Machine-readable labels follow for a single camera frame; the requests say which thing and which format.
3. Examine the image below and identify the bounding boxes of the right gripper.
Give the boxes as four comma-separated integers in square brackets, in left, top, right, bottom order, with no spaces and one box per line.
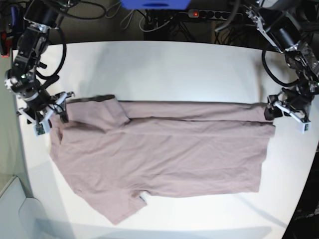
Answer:
[16,91,75,124]

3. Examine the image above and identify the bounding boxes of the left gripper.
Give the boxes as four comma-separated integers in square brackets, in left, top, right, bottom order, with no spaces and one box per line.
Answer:
[264,91,311,123]

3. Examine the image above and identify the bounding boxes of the mauve pink t-shirt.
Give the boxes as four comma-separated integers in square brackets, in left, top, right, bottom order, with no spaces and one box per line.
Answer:
[50,96,275,224]

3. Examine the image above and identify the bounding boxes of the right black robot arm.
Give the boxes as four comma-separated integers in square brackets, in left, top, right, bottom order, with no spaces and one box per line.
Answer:
[4,0,78,130]

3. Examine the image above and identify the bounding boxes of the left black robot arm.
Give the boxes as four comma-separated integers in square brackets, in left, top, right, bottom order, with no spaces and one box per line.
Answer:
[244,0,319,126]

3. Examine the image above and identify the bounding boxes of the red and black clamp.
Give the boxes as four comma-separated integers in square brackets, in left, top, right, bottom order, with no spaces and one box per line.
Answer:
[0,31,12,58]

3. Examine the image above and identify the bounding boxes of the black power strip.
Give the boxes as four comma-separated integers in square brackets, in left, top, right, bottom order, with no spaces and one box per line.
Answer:
[187,9,231,21]

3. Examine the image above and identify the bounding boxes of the blue plastic bin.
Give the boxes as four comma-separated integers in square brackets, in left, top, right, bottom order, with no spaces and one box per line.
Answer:
[120,0,191,10]

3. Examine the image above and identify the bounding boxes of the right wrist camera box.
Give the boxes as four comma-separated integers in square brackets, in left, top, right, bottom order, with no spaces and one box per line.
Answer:
[33,120,52,136]

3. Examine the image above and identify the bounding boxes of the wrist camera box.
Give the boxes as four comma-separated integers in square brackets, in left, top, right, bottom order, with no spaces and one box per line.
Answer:
[297,121,311,133]
[33,120,52,136]

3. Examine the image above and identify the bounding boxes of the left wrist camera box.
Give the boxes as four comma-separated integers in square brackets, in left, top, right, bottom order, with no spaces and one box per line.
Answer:
[297,121,311,133]

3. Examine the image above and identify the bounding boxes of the white looped cable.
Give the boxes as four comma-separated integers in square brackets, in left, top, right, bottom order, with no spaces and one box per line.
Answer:
[120,9,150,32]

